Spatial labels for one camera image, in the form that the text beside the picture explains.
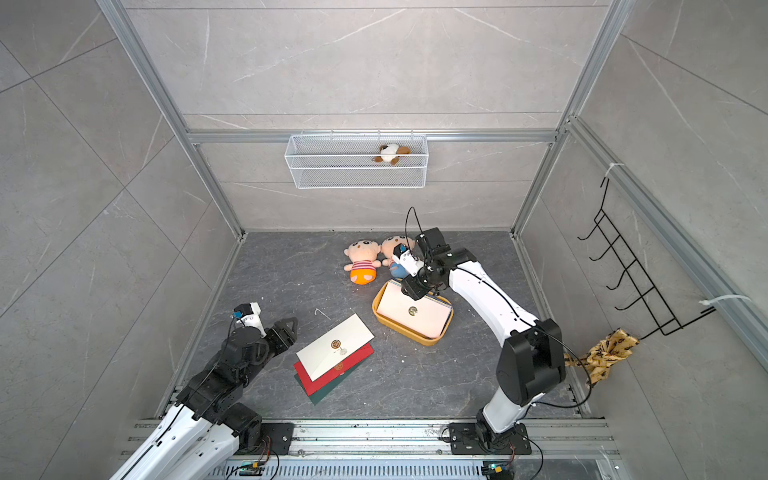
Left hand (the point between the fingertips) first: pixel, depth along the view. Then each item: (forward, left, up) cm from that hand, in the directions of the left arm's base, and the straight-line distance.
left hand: (292, 320), depth 77 cm
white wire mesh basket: (+44, -17, +19) cm, 51 cm away
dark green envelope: (-14, -6, -17) cm, 23 cm away
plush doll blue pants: (+23, -29, -11) cm, 39 cm away
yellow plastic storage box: (-1, -36, -12) cm, 38 cm away
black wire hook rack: (-12, -80, +17) cm, 83 cm away
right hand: (+11, -33, -1) cm, 35 cm away
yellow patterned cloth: (-13, -74, +1) cm, 76 cm away
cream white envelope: (-1, -9, -17) cm, 19 cm away
